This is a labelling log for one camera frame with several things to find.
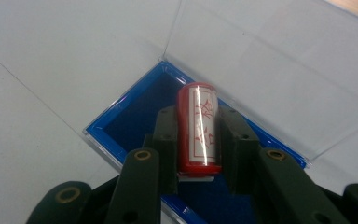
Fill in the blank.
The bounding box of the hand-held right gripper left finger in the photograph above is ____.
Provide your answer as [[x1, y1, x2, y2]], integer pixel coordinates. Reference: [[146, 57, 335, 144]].
[[105, 105, 180, 224]]

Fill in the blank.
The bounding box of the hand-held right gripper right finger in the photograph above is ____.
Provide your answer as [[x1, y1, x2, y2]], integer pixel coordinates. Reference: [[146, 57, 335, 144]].
[[218, 106, 350, 224]]

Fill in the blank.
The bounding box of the blue ink pad box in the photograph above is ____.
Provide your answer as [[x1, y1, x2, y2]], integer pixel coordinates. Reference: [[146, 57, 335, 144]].
[[83, 0, 358, 224]]

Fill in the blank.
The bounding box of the red stamp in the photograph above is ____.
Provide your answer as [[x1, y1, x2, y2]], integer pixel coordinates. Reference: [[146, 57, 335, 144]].
[[176, 81, 223, 183]]

